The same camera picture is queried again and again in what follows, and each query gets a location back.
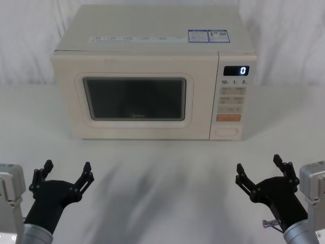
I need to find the white table cloth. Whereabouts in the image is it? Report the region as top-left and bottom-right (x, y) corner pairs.
(0, 82), (325, 244)

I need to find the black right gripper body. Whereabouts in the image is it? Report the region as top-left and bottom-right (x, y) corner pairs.
(250, 176), (309, 230)

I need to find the cream microwave oven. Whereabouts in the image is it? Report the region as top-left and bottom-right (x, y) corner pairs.
(50, 4), (259, 141)

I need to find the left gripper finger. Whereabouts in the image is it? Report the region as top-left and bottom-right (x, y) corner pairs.
(28, 159), (55, 194)
(68, 161), (95, 203)

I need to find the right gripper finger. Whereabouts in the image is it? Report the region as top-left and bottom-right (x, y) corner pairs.
(235, 163), (260, 203)
(272, 154), (301, 194)

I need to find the oven control panel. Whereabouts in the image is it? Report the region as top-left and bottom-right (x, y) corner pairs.
(210, 51), (259, 141)

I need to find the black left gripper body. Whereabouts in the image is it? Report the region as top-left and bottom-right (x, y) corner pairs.
(23, 179), (82, 234)

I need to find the white curtain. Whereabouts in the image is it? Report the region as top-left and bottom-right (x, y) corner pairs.
(0, 0), (325, 88)

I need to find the thin dark gripper cable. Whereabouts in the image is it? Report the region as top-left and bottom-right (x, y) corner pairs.
(262, 219), (285, 234)

